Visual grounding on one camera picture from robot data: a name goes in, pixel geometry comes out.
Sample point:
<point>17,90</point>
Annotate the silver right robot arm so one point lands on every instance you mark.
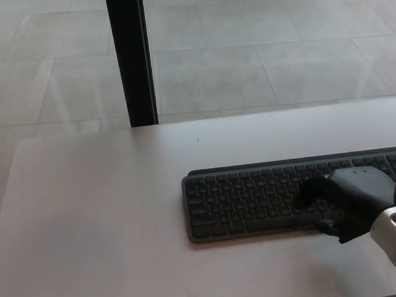
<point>394,235</point>

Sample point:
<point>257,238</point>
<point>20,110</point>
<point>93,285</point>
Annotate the black metal window post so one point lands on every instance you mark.
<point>131,59</point>

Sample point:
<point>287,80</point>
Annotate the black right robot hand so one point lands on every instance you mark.
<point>351,197</point>

